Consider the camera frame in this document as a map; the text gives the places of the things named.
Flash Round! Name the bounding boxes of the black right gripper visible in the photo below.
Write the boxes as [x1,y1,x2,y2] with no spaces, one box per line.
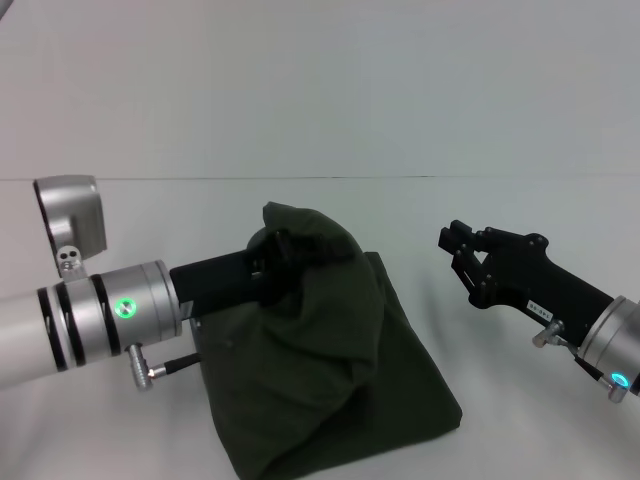
[436,219,616,350]

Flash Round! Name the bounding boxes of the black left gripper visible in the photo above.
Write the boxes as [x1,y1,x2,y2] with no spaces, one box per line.
[168,229,352,320]

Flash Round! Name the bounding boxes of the dark green t-shirt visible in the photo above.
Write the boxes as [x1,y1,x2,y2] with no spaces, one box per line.
[197,201,464,474]

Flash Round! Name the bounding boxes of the right gripper cable with plug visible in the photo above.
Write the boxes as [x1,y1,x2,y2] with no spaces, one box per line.
[529,319,632,404]

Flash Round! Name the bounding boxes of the gripper cable with plug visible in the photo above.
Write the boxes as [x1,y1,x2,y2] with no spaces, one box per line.
[529,319,632,404]
[126,341,202,394]

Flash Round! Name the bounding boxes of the left gripper cable with plug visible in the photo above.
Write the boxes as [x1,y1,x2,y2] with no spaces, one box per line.
[126,341,202,394]

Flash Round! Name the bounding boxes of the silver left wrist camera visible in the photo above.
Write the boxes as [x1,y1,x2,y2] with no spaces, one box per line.
[32,174,109,279]

